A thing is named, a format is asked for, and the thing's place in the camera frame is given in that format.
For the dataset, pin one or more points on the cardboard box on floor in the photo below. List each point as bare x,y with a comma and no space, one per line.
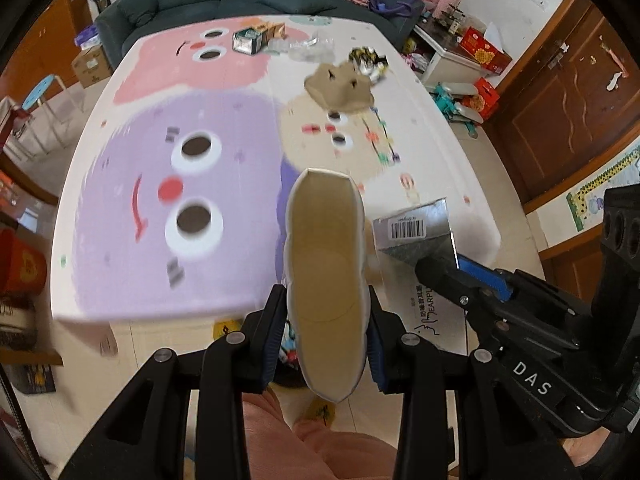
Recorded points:
91,66

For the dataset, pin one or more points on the blue round stool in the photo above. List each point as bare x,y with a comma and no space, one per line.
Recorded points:
37,100

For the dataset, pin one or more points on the orange wooden wardrobe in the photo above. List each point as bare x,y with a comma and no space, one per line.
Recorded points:
47,48

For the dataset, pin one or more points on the beige checkered paper bag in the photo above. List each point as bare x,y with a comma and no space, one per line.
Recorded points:
328,300

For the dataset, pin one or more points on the brown crumpled paper tray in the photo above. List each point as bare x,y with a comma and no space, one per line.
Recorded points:
340,88

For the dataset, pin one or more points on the teal toy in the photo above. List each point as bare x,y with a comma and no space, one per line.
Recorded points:
454,100

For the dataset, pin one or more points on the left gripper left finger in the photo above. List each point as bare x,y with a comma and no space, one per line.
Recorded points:
241,362

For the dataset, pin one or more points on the dark teal cushion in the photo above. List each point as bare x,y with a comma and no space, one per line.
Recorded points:
292,0

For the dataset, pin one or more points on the clear plastic container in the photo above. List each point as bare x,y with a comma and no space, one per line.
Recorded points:
316,49

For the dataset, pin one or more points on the colourful cartoon tablecloth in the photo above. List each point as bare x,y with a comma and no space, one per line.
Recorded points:
174,201

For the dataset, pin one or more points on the brown wooden door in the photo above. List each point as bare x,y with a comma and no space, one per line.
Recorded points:
575,101

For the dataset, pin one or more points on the red box on floor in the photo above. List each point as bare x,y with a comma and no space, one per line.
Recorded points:
485,102

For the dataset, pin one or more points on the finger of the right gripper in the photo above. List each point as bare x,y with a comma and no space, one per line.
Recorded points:
478,301
490,278

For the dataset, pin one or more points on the green carton box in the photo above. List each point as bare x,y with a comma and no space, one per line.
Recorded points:
250,40

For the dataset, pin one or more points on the black yellow crumpled wrapper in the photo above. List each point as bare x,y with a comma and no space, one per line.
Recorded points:
369,63

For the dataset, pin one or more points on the red gift box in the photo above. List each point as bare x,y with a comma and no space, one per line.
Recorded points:
23,269

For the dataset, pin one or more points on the silver earplugs box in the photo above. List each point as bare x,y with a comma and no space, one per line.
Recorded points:
415,249

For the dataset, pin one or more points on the white side cabinet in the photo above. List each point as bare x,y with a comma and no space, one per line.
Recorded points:
447,62

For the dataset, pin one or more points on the red box on cabinet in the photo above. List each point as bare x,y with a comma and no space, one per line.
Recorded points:
484,52

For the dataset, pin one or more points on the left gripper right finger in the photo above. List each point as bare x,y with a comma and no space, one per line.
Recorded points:
405,363

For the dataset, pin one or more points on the tan crumpled carton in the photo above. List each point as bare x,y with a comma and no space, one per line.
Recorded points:
272,31

